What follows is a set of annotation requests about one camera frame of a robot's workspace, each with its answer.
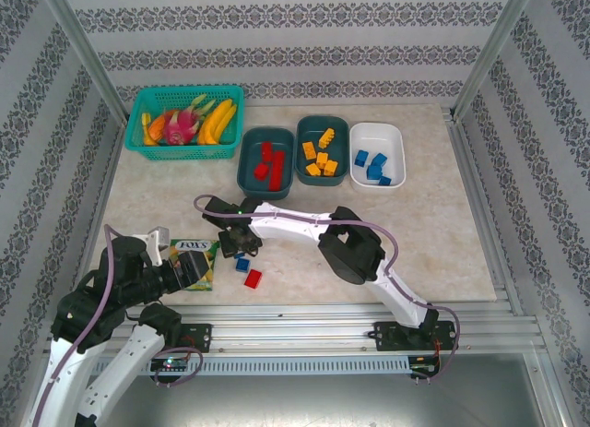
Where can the red lego brick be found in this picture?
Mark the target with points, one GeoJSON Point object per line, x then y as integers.
{"type": "Point", "coordinates": [279, 161]}
{"type": "Point", "coordinates": [253, 278]}
{"type": "Point", "coordinates": [266, 149]}
{"type": "Point", "coordinates": [261, 171]}
{"type": "Point", "coordinates": [275, 181]}

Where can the yellow lego brick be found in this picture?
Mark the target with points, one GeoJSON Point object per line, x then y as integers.
{"type": "Point", "coordinates": [330, 168]}
{"type": "Point", "coordinates": [326, 138]}
{"type": "Point", "coordinates": [322, 158]}
{"type": "Point", "coordinates": [313, 170]}
{"type": "Point", "coordinates": [308, 150]}

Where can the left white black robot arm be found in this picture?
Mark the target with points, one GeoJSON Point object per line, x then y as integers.
{"type": "Point", "coordinates": [115, 376]}

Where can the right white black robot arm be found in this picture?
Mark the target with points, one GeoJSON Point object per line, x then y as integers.
{"type": "Point", "coordinates": [295, 224]}

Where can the green candy bag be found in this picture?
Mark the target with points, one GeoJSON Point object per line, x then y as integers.
{"type": "Point", "coordinates": [193, 246]}

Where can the dark teal container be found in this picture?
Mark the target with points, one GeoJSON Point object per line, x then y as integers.
{"type": "Point", "coordinates": [341, 150]}
{"type": "Point", "coordinates": [251, 143]}

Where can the teal plastic basket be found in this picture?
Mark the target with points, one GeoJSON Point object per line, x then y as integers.
{"type": "Point", "coordinates": [184, 152]}

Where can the small circuit board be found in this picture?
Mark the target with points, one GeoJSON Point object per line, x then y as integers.
{"type": "Point", "coordinates": [424, 366]}
{"type": "Point", "coordinates": [170, 364]}

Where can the yellow banana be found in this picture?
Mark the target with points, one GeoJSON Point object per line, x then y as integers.
{"type": "Point", "coordinates": [213, 122]}
{"type": "Point", "coordinates": [227, 122]}

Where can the pink dragon fruit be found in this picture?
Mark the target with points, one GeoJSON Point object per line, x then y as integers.
{"type": "Point", "coordinates": [180, 126]}

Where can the orange mango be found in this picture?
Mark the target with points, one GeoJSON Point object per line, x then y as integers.
{"type": "Point", "coordinates": [156, 128]}

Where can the white container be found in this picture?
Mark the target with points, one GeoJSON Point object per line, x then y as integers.
{"type": "Point", "coordinates": [375, 136]}

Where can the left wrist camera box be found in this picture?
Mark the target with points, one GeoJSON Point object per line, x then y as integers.
{"type": "Point", "coordinates": [154, 243]}

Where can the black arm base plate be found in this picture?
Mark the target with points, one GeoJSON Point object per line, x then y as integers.
{"type": "Point", "coordinates": [200, 337]}
{"type": "Point", "coordinates": [387, 337]}

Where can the aluminium mounting rail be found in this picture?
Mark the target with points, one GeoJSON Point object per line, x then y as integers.
{"type": "Point", "coordinates": [290, 325]}

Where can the aluminium frame post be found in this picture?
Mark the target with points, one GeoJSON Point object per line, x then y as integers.
{"type": "Point", "coordinates": [493, 49]}
{"type": "Point", "coordinates": [83, 49]}

